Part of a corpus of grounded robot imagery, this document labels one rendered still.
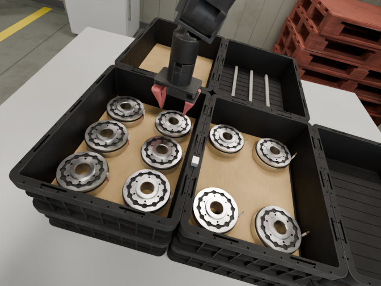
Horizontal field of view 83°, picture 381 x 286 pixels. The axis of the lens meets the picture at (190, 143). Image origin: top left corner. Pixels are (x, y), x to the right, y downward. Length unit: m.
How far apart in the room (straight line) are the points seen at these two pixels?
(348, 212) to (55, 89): 1.05
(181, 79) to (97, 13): 2.21
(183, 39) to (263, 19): 2.69
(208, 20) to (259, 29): 2.73
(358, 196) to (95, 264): 0.72
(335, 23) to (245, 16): 1.19
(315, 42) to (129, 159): 1.98
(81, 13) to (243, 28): 1.85
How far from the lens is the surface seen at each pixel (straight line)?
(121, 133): 0.58
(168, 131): 0.58
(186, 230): 0.38
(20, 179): 0.46
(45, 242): 0.65
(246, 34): 3.15
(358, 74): 2.58
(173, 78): 0.49
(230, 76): 0.94
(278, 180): 0.64
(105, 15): 2.62
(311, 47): 2.28
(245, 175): 0.60
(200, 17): 0.43
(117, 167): 0.55
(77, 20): 2.79
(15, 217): 0.70
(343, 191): 0.76
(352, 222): 0.72
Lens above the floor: 1.29
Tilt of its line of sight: 49 degrees down
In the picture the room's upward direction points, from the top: 17 degrees clockwise
